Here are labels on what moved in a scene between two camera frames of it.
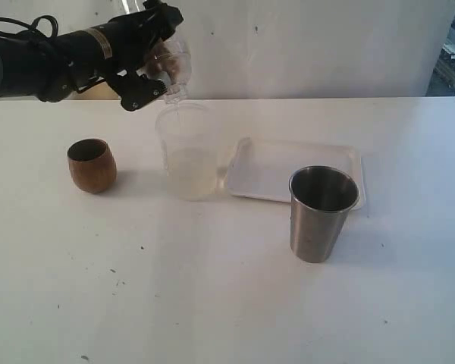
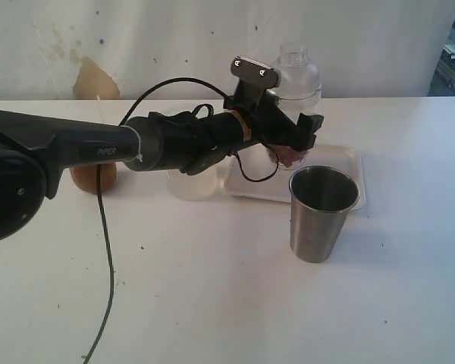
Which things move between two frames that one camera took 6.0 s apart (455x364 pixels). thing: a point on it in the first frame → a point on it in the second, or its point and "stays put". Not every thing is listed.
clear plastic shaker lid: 171,58 → 299,79
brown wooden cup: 92,165 stays put
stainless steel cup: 321,199 stays put
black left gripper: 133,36 → 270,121
